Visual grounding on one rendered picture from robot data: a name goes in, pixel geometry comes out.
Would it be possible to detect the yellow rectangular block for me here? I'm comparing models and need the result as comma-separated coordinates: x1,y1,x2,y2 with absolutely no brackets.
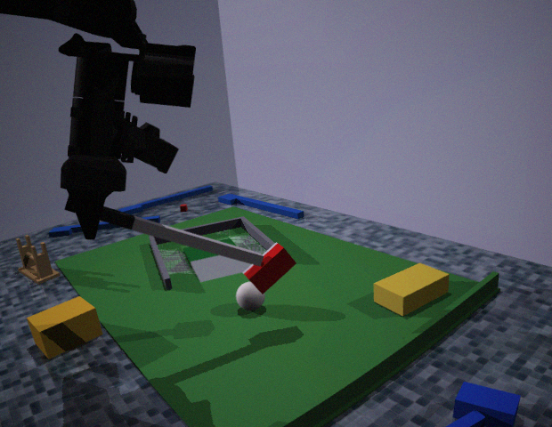
373,263,449,316

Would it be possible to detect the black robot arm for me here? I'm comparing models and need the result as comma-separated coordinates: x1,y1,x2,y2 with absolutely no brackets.
0,0,196,173

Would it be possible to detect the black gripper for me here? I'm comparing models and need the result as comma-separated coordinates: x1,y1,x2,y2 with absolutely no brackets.
61,97,127,239

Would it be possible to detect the red putter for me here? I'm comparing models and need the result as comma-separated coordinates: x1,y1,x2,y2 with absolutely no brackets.
100,206,296,294

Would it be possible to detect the blue rectangular block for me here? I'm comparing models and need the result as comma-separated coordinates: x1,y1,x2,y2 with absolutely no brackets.
446,382,521,427

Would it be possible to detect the white golf ball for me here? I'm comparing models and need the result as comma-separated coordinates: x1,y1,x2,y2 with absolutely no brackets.
237,281,264,310

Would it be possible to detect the yellow-brown box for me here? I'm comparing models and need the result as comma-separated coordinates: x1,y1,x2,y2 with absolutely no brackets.
27,296,102,359

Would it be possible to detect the blue long bar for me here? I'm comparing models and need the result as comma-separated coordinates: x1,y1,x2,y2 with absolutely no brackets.
217,194,304,219
48,216,160,238
118,185,214,214

